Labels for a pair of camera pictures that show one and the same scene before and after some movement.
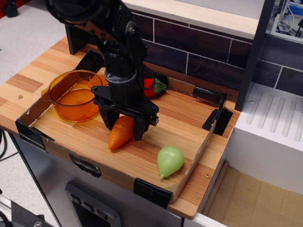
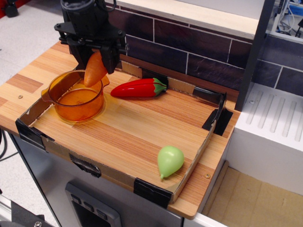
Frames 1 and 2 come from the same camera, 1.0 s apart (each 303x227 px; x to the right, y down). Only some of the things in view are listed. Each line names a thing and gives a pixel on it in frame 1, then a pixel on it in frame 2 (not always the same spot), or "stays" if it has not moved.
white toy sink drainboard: x=267 y=142 stays
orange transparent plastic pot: x=70 y=91 stays
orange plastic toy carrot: x=122 y=131 to x=95 y=70
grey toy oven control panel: x=86 y=210 stays
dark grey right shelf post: x=255 y=54 stays
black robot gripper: x=125 y=93 to x=91 y=25
